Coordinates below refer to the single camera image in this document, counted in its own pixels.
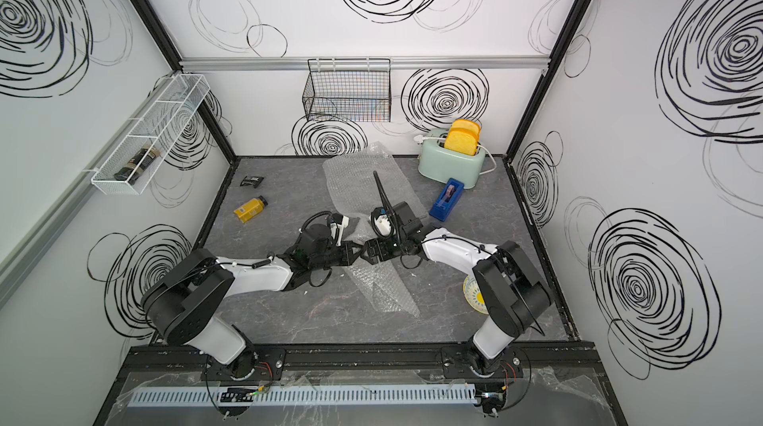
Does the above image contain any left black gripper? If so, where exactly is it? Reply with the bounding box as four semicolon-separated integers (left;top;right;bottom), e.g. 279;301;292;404
310;240;365;273

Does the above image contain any bubble wrap sheet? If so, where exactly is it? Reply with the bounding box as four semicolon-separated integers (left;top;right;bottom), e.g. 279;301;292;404
323;142;426;217
344;258;420;318

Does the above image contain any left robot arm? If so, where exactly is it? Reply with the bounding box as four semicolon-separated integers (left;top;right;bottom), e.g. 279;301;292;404
140;227;363;381

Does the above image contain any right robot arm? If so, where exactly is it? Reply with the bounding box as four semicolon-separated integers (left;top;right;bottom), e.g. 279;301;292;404
363;203;554;378

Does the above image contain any crumpled bubble wrap sheet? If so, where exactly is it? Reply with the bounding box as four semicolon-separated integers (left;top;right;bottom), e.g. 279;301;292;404
323;142;426;217

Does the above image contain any blue tape dispenser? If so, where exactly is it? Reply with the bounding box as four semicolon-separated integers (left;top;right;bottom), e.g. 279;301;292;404
429;179;464;221

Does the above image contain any yellow green patterned bowl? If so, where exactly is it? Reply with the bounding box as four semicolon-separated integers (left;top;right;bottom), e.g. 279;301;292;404
462;275;488;315

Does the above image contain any mint green toaster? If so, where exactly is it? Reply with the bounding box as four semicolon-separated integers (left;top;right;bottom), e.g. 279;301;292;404
418;129;487;189

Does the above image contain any yellow bottle black cap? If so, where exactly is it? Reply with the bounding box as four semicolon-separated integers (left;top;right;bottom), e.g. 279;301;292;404
234;196;268;223

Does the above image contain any small black clip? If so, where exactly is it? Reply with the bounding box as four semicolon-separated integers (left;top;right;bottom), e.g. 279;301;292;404
240;176;264;189

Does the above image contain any front yellow sponge toast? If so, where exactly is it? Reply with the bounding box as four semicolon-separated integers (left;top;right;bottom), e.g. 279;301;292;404
443;128;479;156

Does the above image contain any yellow sponge toast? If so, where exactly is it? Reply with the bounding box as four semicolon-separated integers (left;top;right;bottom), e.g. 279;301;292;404
443;128;479;156
450;119;481;138

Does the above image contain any rear yellow sponge toast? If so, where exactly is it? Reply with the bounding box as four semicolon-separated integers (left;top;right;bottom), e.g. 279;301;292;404
450;119;481;138

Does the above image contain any dark bottle in shelf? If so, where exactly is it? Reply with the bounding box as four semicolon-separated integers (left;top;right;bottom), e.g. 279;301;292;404
113;147;159;185

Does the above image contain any white slotted cable duct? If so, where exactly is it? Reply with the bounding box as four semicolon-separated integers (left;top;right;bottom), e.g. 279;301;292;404
127;383;478;408

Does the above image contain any black wire wall basket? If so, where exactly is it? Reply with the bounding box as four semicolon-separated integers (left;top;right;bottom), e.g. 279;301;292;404
302;58;393;122

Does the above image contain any black front mounting rail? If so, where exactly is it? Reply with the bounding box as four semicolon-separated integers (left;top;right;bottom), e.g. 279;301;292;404
122;341;601;372

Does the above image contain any white wire wall shelf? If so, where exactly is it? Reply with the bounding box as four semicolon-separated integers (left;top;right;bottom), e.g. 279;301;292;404
91;74;211;196

